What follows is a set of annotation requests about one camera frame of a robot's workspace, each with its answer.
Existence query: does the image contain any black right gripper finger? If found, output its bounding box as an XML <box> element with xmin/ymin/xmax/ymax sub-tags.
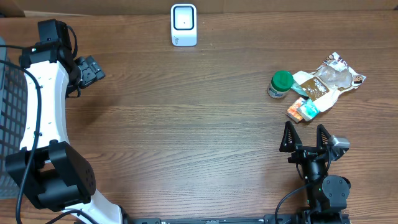
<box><xmin>317</xmin><ymin>124</ymin><xmax>331</xmax><ymax>147</ymax></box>
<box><xmin>279</xmin><ymin>121</ymin><xmax>302</xmax><ymax>152</ymax></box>

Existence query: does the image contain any orange tissue pack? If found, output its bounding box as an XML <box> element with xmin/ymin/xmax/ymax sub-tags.
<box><xmin>285</xmin><ymin>97</ymin><xmax>306</xmax><ymax>123</ymax></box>

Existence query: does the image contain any small teal tissue pack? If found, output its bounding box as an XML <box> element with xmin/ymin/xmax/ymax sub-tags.
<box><xmin>297</xmin><ymin>98</ymin><xmax>320</xmax><ymax>121</ymax></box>

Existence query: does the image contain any beige brown snack pouch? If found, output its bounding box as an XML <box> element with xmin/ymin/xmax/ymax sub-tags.
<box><xmin>293</xmin><ymin>52</ymin><xmax>366</xmax><ymax>112</ymax></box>

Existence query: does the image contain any green lid jar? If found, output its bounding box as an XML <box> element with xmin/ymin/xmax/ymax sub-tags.
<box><xmin>267</xmin><ymin>70</ymin><xmax>294</xmax><ymax>99</ymax></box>

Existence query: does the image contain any teal wet wipes pack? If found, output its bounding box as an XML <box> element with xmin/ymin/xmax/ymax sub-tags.
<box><xmin>291</xmin><ymin>82</ymin><xmax>308</xmax><ymax>97</ymax></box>

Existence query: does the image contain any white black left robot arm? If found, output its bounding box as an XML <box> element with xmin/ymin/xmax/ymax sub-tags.
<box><xmin>5</xmin><ymin>19</ymin><xmax>129</xmax><ymax>223</ymax></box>

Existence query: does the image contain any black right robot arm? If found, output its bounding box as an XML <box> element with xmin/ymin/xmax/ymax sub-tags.
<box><xmin>274</xmin><ymin>121</ymin><xmax>351</xmax><ymax>224</ymax></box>

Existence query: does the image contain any white barcode scanner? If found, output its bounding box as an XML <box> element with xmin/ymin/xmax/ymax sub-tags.
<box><xmin>170</xmin><ymin>3</ymin><xmax>197</xmax><ymax>47</ymax></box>

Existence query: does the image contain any black mesh basket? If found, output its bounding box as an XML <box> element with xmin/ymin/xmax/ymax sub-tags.
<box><xmin>0</xmin><ymin>37</ymin><xmax>29</xmax><ymax>200</ymax></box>

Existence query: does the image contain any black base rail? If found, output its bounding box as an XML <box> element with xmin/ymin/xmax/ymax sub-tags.
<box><xmin>132</xmin><ymin>213</ymin><xmax>304</xmax><ymax>224</ymax></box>

